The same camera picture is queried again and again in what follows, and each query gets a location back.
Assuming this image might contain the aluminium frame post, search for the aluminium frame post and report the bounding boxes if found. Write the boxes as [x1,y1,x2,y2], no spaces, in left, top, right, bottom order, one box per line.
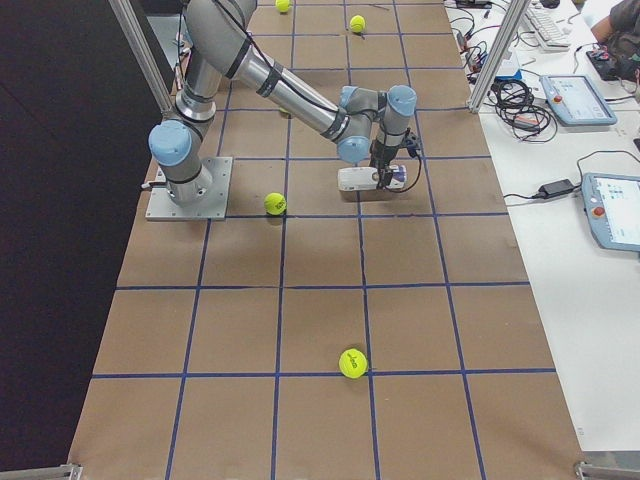
[109,0,173,119]
[467,0,530,114]

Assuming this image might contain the near teach pendant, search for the near teach pendant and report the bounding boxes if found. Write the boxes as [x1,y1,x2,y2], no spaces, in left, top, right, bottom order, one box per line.
[581,172,640,252]

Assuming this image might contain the tennis ball on tape cross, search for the tennis ball on tape cross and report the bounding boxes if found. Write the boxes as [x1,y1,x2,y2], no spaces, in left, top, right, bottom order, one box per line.
[338,348,368,379]

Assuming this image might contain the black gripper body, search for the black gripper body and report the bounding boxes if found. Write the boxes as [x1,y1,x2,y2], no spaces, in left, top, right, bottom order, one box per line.
[369,128,421,170]

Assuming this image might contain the small white box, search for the small white box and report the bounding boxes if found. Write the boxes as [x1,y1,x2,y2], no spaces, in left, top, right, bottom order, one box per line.
[495,52,522,80]

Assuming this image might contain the teach pendant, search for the teach pendant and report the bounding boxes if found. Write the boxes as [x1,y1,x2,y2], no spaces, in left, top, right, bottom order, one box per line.
[539,75,617,126]
[581,172,640,252]

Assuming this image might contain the coiled black cables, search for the coiled black cables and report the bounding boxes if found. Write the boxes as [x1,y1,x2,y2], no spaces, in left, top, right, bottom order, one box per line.
[489,79,558,144]

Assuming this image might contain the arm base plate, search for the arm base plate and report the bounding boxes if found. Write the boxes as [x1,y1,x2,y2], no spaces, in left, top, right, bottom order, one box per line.
[144,157,233,221]

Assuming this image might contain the far teach pendant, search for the far teach pendant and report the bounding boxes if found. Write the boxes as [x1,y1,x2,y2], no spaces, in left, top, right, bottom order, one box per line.
[539,75,617,126]

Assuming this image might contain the tennis ball near base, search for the tennis ball near base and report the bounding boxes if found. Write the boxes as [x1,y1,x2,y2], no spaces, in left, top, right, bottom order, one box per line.
[263,192,287,216]
[274,0,291,14]

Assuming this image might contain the white keyboard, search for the white keyboard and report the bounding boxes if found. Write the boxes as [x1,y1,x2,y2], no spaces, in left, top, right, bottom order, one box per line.
[521,6,571,52]

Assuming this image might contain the aluminium frame post rear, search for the aluminium frame post rear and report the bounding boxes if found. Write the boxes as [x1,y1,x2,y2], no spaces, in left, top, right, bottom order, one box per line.
[109,0,173,119]

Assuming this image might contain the black power adapter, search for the black power adapter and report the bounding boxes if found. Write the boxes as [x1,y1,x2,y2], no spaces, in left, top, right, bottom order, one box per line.
[536,179,576,200]

